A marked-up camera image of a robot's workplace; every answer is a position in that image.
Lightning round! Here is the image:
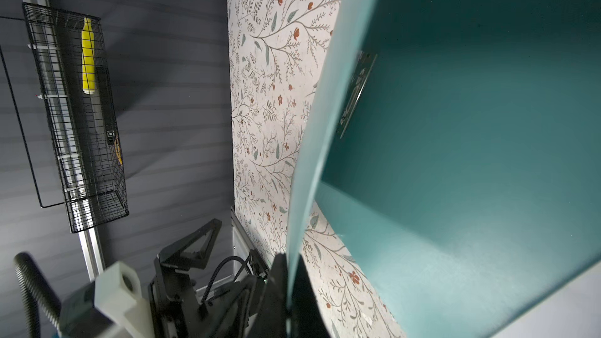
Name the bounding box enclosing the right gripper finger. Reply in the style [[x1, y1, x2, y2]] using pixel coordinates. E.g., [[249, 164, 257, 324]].
[[258, 253, 330, 338]]

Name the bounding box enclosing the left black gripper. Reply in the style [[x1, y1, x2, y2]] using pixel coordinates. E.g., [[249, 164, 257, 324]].
[[148, 218, 263, 337]]

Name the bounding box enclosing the teal green file folder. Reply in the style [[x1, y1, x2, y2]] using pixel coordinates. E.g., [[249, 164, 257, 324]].
[[290, 0, 600, 337]]

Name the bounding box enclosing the metal folder clip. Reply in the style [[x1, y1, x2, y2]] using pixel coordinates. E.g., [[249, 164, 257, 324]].
[[337, 51, 377, 139]]

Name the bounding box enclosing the yellow marker pen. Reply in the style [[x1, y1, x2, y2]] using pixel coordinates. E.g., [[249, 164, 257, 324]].
[[81, 17, 96, 95]]

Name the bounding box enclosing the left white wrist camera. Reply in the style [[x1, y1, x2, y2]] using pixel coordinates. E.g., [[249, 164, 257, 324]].
[[59, 261, 155, 337]]

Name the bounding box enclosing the black wire mesh basket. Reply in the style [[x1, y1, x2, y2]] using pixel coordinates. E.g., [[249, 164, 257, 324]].
[[22, 3, 129, 233]]

